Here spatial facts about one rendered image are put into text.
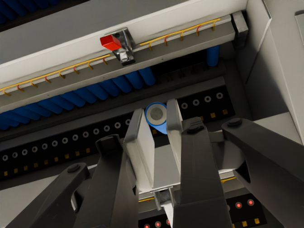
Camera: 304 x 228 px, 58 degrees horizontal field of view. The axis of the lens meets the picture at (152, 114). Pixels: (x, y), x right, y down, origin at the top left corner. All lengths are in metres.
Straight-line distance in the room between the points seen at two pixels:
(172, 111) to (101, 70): 0.22
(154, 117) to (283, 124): 0.17
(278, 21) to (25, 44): 0.29
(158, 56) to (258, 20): 0.12
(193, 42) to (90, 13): 0.13
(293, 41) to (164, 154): 0.18
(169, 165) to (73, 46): 0.18
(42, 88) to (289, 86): 0.30
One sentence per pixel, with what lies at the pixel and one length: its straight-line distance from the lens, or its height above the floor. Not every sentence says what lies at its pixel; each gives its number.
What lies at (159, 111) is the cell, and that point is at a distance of 0.19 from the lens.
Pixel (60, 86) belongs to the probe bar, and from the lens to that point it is 0.39.
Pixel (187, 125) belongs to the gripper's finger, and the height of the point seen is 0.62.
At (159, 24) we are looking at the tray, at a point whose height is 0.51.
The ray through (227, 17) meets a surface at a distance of 0.37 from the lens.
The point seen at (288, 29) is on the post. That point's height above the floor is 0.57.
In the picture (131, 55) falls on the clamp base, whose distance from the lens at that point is 0.34.
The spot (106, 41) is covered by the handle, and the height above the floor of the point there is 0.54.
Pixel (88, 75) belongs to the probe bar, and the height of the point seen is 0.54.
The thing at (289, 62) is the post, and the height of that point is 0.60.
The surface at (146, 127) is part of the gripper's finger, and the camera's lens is 0.19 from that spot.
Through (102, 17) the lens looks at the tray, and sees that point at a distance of 0.34.
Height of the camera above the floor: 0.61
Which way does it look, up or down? level
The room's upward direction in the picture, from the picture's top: 164 degrees clockwise
